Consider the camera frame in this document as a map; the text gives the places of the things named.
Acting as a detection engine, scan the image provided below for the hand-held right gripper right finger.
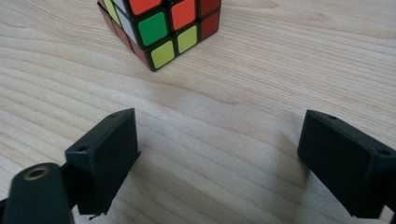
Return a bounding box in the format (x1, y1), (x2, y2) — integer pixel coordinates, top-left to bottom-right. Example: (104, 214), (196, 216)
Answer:
(296, 108), (396, 219)

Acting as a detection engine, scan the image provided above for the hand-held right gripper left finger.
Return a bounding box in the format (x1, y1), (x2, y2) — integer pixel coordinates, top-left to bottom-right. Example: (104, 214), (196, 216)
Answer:
(64, 107), (142, 217)

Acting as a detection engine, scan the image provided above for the multicoloured puzzle cube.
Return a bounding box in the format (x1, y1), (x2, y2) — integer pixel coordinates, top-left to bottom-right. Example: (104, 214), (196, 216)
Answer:
(96, 0), (222, 73)

